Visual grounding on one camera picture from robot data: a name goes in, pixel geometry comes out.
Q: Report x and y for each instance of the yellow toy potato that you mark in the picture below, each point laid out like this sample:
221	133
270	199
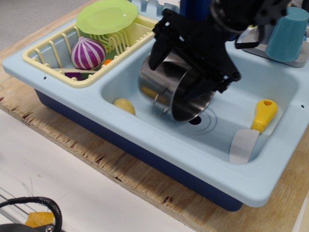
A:
125	104

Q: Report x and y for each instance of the purple toy eggplant slice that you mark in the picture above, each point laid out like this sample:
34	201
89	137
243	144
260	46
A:
76	75

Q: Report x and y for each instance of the wooden plywood board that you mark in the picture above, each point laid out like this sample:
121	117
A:
101	189

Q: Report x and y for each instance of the orange toy carrot piece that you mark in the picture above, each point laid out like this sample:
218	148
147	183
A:
107	61

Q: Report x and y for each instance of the purple striped toy onion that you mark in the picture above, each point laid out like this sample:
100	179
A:
87	54

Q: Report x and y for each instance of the green plastic plate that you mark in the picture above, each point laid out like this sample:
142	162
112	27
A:
106	16

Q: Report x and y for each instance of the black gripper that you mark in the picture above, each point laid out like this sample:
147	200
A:
202	45

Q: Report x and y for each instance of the yellow tape piece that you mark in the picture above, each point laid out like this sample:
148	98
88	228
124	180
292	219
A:
37	219

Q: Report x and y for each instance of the pale yellow dish rack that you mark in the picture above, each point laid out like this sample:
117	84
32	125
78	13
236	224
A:
52	54

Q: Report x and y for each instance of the teal plastic cup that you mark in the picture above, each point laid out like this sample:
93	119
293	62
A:
286	40

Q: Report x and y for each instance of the yellow handled toy knife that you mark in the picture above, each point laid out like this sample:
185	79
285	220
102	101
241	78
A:
244	140

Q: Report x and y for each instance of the stainless steel pot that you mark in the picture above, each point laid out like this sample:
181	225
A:
163	87

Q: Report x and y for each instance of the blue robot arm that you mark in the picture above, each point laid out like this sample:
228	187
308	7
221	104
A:
234	16

